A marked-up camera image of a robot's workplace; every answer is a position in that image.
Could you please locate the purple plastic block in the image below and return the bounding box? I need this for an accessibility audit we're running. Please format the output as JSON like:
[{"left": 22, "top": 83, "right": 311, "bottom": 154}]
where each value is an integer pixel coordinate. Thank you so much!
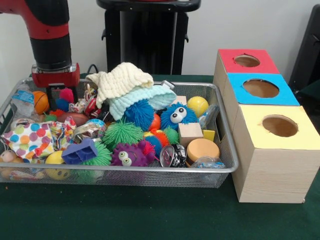
[{"left": 61, "top": 137, "right": 99, "bottom": 165}]

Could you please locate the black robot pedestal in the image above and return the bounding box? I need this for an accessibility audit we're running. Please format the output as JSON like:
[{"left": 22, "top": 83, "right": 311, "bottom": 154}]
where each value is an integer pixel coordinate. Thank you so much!
[{"left": 80, "top": 0, "right": 202, "bottom": 76}]

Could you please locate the clear plastic bottle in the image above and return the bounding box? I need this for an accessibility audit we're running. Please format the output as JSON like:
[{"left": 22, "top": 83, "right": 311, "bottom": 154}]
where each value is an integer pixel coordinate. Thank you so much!
[{"left": 10, "top": 85, "right": 36, "bottom": 119}]

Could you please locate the wooden cube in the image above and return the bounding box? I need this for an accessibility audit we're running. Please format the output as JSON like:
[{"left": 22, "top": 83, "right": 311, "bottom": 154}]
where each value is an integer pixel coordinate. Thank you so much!
[{"left": 178, "top": 122, "right": 204, "bottom": 147}]

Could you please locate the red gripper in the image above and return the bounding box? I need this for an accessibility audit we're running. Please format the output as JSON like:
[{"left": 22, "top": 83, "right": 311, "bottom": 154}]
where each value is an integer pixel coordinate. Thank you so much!
[{"left": 31, "top": 63, "right": 81, "bottom": 110}]

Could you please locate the wooden box with three holes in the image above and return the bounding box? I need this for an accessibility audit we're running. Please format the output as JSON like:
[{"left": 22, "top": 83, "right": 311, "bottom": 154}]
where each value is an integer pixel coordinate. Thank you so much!
[{"left": 213, "top": 48, "right": 320, "bottom": 204}]

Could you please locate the clear blue plastic packet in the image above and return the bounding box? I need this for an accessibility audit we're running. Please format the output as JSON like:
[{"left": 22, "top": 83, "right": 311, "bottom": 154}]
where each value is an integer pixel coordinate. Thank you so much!
[{"left": 198, "top": 105, "right": 221, "bottom": 130}]

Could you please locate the small orange basketball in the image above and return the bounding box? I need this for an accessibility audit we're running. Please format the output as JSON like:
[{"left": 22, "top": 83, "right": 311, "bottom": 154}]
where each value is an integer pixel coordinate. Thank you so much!
[{"left": 31, "top": 90, "right": 50, "bottom": 115}]

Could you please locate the small green spiky ball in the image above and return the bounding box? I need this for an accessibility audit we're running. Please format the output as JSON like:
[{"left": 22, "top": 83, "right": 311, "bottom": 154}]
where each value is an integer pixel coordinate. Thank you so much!
[{"left": 101, "top": 119, "right": 144, "bottom": 149}]

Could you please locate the pink spiky ball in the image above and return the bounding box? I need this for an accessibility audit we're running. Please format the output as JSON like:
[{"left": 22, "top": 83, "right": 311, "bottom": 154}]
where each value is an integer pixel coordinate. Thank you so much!
[{"left": 59, "top": 88, "right": 76, "bottom": 104}]

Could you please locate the blue spiky ball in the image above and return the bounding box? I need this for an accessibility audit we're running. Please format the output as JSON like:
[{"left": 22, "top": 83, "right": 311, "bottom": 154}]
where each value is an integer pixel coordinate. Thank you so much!
[{"left": 55, "top": 99, "right": 71, "bottom": 112}]

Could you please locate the clear crumpled plastic packet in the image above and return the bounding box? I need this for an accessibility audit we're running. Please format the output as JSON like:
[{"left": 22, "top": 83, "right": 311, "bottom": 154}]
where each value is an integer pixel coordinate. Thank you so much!
[{"left": 191, "top": 156, "right": 227, "bottom": 170}]

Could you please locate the cream waffle cloth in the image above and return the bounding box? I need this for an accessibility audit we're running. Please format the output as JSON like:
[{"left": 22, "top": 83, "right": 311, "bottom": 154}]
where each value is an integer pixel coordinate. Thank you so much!
[{"left": 85, "top": 62, "right": 155, "bottom": 109}]

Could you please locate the mint green knit cloth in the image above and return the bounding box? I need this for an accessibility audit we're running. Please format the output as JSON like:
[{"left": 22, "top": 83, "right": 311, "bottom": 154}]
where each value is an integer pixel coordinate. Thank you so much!
[{"left": 108, "top": 84, "right": 177, "bottom": 121}]

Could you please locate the large green spiky ball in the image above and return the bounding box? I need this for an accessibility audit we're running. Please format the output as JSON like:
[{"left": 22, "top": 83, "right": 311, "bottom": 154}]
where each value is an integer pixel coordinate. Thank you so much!
[{"left": 75, "top": 142, "right": 113, "bottom": 168}]

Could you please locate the brown toy football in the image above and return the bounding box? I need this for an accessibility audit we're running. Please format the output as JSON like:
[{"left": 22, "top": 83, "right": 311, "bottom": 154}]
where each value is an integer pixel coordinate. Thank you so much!
[{"left": 56, "top": 112, "right": 91, "bottom": 127}]

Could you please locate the clear mesh bin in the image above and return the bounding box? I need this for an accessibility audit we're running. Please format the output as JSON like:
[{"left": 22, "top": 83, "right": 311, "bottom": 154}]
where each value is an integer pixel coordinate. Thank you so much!
[{"left": 0, "top": 77, "right": 240, "bottom": 188}]

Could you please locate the black chair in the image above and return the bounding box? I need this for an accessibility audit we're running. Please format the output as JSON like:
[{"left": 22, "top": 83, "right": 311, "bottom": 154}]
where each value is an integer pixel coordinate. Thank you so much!
[{"left": 290, "top": 5, "right": 320, "bottom": 93}]

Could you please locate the yellow smiley ball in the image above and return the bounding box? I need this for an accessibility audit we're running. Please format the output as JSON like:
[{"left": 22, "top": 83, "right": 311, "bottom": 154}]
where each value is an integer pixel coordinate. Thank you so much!
[{"left": 45, "top": 151, "right": 72, "bottom": 181}]

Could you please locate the yellow block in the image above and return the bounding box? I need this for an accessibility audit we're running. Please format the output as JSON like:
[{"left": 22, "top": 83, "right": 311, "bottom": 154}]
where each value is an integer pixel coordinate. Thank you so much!
[{"left": 202, "top": 129, "right": 216, "bottom": 143}]

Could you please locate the blue globe ball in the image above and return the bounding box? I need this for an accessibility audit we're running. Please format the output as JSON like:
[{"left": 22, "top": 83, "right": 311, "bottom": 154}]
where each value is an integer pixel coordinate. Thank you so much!
[{"left": 84, "top": 118, "right": 107, "bottom": 127}]

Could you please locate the purple spiky ball with eyes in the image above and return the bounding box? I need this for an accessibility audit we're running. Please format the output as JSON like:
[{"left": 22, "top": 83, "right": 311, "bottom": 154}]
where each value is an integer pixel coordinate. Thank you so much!
[{"left": 110, "top": 140, "right": 156, "bottom": 168}]

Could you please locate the blue fuzzy ball with eyes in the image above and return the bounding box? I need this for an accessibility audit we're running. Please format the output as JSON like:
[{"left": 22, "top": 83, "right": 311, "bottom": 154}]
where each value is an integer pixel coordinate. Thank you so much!
[{"left": 159, "top": 102, "right": 198, "bottom": 131}]

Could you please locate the silver can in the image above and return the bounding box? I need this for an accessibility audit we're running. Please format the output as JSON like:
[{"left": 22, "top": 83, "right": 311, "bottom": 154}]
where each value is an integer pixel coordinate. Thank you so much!
[{"left": 72, "top": 123, "right": 107, "bottom": 144}]

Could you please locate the polka dot cloth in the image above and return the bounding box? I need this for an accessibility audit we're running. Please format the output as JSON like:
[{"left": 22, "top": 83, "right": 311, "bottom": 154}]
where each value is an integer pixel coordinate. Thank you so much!
[{"left": 1, "top": 117, "right": 77, "bottom": 161}]

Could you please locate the round wooden disc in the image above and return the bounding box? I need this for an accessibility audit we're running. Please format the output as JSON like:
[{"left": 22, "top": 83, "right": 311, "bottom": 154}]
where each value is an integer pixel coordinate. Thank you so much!
[{"left": 185, "top": 138, "right": 221, "bottom": 165}]

